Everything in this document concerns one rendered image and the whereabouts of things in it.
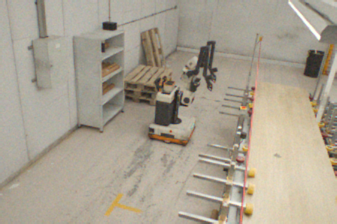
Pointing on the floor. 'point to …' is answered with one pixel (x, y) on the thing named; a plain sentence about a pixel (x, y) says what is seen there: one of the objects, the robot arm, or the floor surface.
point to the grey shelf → (101, 104)
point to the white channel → (336, 50)
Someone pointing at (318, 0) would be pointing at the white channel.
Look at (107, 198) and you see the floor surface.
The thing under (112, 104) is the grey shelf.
